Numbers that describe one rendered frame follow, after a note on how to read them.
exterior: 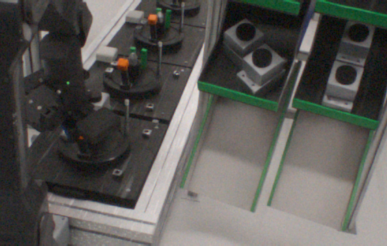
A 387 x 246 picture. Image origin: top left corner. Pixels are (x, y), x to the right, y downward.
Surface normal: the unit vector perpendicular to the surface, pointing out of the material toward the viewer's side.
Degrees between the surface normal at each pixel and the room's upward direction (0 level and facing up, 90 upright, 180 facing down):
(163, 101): 0
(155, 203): 0
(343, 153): 45
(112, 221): 0
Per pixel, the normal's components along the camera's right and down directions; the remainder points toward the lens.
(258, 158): -0.19, -0.21
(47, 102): -0.14, -0.52
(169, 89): 0.09, -0.81
